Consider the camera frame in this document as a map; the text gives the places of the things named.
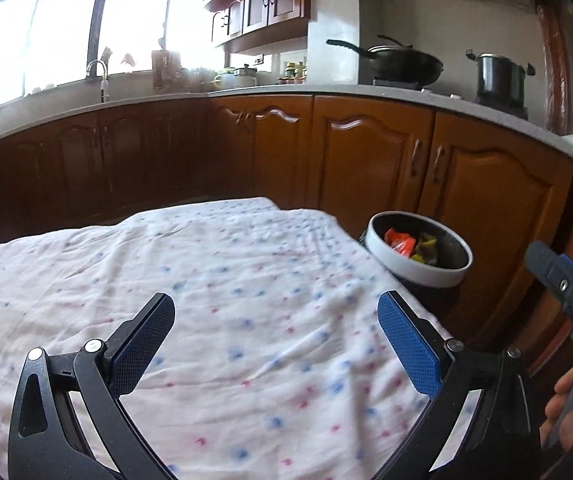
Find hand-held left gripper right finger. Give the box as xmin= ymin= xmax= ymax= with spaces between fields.
xmin=376 ymin=290 xmax=539 ymax=480

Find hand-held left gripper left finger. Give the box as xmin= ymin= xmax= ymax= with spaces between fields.
xmin=7 ymin=292 xmax=177 ymax=480

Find white-rimmed black trash bin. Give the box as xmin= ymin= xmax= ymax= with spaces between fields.
xmin=361 ymin=210 xmax=473 ymax=321

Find brown wooden cabinet door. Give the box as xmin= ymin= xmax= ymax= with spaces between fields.
xmin=309 ymin=95 xmax=436 ymax=226
xmin=209 ymin=95 xmax=314 ymax=209
xmin=0 ymin=115 xmax=102 ymax=238
xmin=99 ymin=102 xmax=212 ymax=213
xmin=419 ymin=112 xmax=573 ymax=333

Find yellow-green snack wrapper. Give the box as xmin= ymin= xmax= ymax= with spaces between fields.
xmin=411 ymin=232 xmax=440 ymax=266

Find red snack wrapper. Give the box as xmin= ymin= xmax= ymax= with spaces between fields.
xmin=385 ymin=227 xmax=416 ymax=259

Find white floral cloth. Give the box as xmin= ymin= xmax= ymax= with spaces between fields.
xmin=0 ymin=197 xmax=482 ymax=480

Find gas stove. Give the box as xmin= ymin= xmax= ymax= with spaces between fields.
xmin=371 ymin=76 xmax=530 ymax=121

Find dark steel cooking pot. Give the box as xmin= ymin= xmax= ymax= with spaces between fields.
xmin=466 ymin=49 xmax=537 ymax=107

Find black wok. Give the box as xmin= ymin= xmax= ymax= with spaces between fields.
xmin=326 ymin=35 xmax=444 ymax=87

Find grey kitchen countertop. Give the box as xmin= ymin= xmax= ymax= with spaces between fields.
xmin=0 ymin=82 xmax=573 ymax=162

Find metal faucet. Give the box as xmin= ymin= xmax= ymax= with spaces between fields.
xmin=86 ymin=59 xmax=112 ymax=104

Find brown utensil holder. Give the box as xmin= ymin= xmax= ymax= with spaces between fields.
xmin=151 ymin=50 xmax=183 ymax=91

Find group of condiment jars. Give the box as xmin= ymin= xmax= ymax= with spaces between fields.
xmin=279 ymin=61 xmax=308 ymax=84

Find kitchen window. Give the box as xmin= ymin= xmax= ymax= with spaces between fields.
xmin=0 ymin=0 xmax=224 ymax=108

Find brown wooden wall cabinet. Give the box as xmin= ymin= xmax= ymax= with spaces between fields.
xmin=199 ymin=0 xmax=313 ymax=54

